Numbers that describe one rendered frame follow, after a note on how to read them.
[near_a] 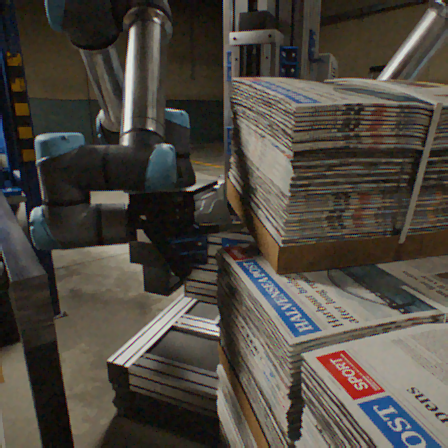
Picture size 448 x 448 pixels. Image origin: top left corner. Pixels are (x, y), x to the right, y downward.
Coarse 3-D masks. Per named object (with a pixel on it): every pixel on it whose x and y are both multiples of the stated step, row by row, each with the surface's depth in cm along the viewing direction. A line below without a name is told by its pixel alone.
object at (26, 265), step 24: (0, 192) 114; (0, 216) 88; (0, 240) 72; (24, 240) 72; (24, 264) 61; (24, 288) 56; (48, 288) 58; (24, 312) 57; (48, 312) 59; (24, 336) 58; (48, 336) 60
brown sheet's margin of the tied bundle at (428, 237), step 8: (424, 232) 53; (432, 232) 54; (440, 232) 54; (424, 240) 54; (432, 240) 54; (440, 240) 55; (424, 248) 55; (432, 248) 55; (440, 248) 55; (416, 256) 55; (424, 256) 55
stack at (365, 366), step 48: (240, 288) 51; (288, 288) 46; (336, 288) 46; (384, 288) 46; (432, 288) 46; (240, 336) 52; (288, 336) 37; (336, 336) 38; (384, 336) 37; (432, 336) 36; (240, 384) 57; (288, 384) 38; (336, 384) 30; (384, 384) 30; (432, 384) 30; (240, 432) 58; (288, 432) 39; (336, 432) 30; (384, 432) 25; (432, 432) 25
